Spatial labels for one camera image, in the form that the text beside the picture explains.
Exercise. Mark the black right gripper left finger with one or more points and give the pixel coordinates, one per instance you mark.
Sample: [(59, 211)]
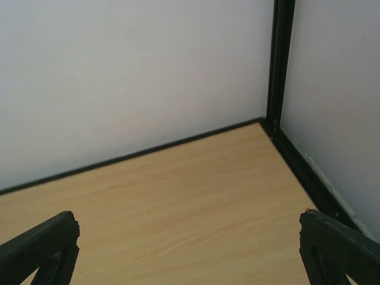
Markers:
[(49, 250)]

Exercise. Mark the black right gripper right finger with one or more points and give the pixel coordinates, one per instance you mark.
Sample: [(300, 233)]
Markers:
[(333, 253)]

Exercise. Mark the black enclosure frame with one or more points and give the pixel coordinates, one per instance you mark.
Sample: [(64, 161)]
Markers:
[(313, 185)]

